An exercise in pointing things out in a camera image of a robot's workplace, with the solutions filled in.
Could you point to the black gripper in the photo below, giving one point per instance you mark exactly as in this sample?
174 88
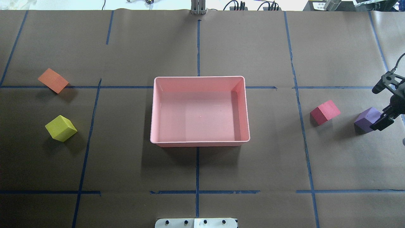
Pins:
398 102

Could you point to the purple foam block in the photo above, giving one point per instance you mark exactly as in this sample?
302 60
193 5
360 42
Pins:
366 119

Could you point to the yellow foam block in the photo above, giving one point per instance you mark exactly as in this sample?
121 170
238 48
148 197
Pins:
61 128

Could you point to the pink plastic bin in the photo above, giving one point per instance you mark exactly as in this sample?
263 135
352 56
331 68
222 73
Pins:
199 111

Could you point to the pink foam block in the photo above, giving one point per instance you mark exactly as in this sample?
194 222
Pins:
325 112

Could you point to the orange foam block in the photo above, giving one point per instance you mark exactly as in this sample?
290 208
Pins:
53 80

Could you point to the aluminium frame post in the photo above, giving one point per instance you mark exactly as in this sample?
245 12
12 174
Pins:
198 7

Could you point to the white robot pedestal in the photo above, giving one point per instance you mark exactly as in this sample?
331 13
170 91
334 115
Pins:
197 223

